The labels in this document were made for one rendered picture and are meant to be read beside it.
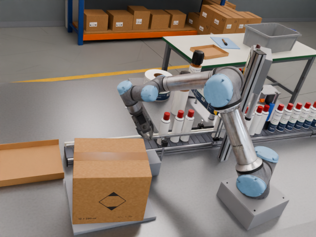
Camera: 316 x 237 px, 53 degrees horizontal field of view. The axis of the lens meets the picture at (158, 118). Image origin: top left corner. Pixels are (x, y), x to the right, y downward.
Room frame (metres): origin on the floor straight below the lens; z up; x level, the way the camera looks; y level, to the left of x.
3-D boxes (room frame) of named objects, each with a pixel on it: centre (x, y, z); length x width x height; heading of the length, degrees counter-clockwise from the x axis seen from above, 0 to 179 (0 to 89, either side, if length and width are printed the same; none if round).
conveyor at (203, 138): (1.57, -0.31, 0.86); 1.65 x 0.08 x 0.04; 116
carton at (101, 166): (0.97, 0.16, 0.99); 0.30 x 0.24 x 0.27; 107
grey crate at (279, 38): (3.76, -1.12, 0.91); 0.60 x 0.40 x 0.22; 129
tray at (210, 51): (3.20, -0.40, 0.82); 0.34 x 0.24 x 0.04; 131
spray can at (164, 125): (1.43, -0.04, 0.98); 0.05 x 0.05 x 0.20
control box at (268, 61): (1.54, -0.44, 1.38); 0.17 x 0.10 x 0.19; 171
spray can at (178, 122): (1.48, -0.12, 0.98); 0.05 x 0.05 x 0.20
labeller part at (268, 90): (1.84, -0.65, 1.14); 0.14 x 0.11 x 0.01; 116
